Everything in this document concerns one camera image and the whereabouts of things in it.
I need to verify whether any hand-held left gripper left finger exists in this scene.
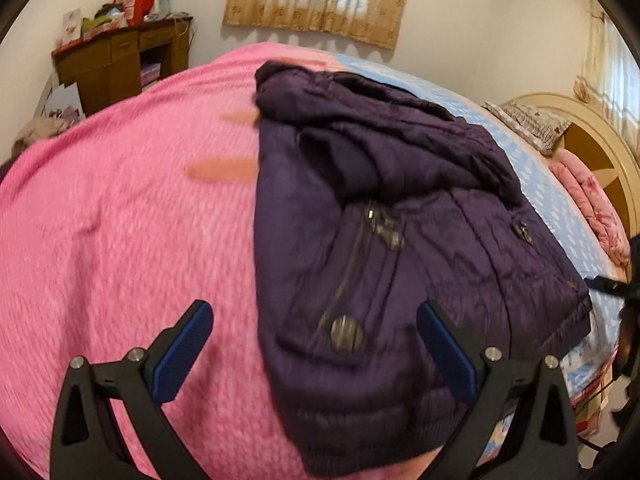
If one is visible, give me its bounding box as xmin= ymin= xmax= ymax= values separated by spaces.
xmin=49 ymin=299 xmax=215 ymax=480

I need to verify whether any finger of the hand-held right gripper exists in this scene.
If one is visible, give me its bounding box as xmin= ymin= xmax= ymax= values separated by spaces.
xmin=586 ymin=274 xmax=628 ymax=297

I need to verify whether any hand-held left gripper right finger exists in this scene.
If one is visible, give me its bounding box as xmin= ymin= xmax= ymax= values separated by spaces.
xmin=416 ymin=299 xmax=581 ymax=480

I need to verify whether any dark purple quilted jacket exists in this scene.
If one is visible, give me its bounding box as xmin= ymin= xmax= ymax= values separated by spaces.
xmin=252 ymin=60 xmax=593 ymax=477

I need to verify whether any beige clothes pile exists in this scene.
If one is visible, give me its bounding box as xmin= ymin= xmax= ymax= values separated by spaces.
xmin=11 ymin=115 xmax=68 ymax=156

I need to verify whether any pink folded floral quilt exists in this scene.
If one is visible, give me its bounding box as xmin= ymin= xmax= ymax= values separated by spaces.
xmin=547 ymin=149 xmax=632 ymax=266

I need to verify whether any blue dotted printed bedsheet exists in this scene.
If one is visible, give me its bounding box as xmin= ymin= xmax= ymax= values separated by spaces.
xmin=330 ymin=52 xmax=631 ymax=411

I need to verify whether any pink textured blanket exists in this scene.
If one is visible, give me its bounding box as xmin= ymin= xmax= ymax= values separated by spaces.
xmin=0 ymin=42 xmax=351 ymax=480

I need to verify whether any cream wooden bed headboard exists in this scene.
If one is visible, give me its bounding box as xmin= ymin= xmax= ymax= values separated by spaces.
xmin=507 ymin=92 xmax=640 ymax=281

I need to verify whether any grey patterned pillow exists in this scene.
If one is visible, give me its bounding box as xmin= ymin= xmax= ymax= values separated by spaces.
xmin=482 ymin=100 xmax=572 ymax=156

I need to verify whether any narrow yellow patterned curtain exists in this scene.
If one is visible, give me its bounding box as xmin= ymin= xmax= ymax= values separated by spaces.
xmin=574 ymin=0 xmax=640 ymax=141

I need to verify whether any white paper bag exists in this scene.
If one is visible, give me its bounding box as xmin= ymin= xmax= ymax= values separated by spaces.
xmin=42 ymin=81 xmax=86 ymax=121

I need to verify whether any brown wooden desk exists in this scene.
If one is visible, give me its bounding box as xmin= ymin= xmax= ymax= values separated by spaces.
xmin=51 ymin=16 xmax=193 ymax=116

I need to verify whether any green cloth bundle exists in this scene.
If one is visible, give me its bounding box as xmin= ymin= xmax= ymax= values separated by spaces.
xmin=82 ymin=4 xmax=127 ymax=38

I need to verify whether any white upright box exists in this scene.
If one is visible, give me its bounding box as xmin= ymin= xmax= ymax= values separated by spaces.
xmin=61 ymin=7 xmax=83 ymax=48

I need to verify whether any red gift bag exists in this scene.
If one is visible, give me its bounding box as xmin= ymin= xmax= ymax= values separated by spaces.
xmin=114 ymin=0 xmax=157 ymax=26

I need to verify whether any wide yellow patterned curtain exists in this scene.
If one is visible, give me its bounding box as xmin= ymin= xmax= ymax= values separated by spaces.
xmin=222 ymin=0 xmax=418 ymax=51

